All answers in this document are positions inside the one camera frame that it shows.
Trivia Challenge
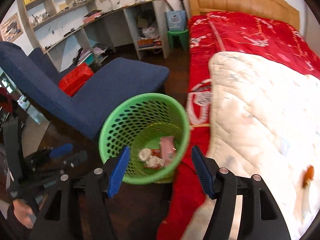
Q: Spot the orange box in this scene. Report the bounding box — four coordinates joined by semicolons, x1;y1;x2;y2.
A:
137;38;163;49

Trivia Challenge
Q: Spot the red snack packet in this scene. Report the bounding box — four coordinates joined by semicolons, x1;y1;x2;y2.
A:
301;165;315;189

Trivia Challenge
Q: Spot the white desk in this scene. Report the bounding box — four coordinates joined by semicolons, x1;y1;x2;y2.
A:
32;0;171;73

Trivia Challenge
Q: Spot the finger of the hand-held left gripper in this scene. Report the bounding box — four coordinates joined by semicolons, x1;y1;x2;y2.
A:
37;151;88;174
27;143;74;165

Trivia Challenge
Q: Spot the pink book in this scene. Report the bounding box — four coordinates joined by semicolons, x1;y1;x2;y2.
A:
83;10;103;24

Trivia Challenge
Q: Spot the blue upholstered chair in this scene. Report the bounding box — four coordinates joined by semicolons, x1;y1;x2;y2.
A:
0;41;170;140

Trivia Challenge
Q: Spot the green plastic stool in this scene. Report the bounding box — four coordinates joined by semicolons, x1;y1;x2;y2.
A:
167;29;190;51

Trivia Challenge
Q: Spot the person's left hand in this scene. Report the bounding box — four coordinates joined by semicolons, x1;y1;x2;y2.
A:
11;199;38;230

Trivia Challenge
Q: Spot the black stick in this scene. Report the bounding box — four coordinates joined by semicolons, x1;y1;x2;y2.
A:
176;0;188;16

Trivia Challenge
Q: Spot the white plastic bag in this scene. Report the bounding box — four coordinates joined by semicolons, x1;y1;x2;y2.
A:
142;26;159;39

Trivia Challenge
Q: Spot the white paper cup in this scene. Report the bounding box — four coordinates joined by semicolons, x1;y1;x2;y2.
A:
138;148;165;170

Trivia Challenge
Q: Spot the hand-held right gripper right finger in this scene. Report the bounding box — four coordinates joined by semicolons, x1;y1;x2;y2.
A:
191;145;292;240

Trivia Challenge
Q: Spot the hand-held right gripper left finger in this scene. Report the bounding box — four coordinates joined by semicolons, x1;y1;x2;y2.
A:
29;145;132;240

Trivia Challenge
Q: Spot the white wall shelf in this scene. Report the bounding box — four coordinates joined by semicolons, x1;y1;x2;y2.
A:
16;0;98;53

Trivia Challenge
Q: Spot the red bag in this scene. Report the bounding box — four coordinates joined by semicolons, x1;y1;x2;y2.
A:
59;63;94;97

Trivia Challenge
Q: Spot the framed wall picture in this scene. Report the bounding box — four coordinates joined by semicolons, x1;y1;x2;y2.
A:
0;12;24;43

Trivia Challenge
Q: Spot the red-brown stick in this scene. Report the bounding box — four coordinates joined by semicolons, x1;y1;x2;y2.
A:
157;0;174;12

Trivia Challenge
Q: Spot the white quilted blanket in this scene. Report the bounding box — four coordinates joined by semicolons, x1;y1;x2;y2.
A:
207;52;320;240

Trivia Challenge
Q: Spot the blue paper bag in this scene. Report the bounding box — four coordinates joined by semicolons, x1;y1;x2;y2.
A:
164;10;188;32

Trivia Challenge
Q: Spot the green plastic mesh basket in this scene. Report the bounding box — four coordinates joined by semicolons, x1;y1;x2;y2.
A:
99;93;191;184

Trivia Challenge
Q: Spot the red printed blanket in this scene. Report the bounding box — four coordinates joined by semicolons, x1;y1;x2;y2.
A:
156;11;320;240

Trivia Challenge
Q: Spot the pink packet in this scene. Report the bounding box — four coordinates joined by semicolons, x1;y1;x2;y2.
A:
160;136;177;167

